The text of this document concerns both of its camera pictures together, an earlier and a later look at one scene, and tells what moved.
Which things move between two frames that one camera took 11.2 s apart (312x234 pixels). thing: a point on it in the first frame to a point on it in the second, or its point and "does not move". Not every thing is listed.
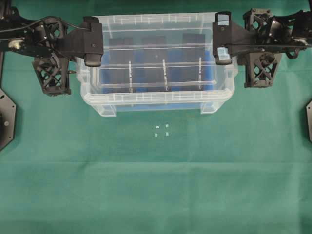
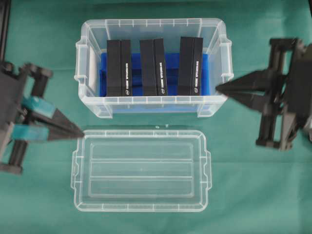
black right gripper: (234, 36) to (287, 107)
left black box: (120, 53) does not move
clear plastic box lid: (158, 58) to (141, 170)
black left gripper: (88, 40) to (23, 87)
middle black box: (153, 51) does not move
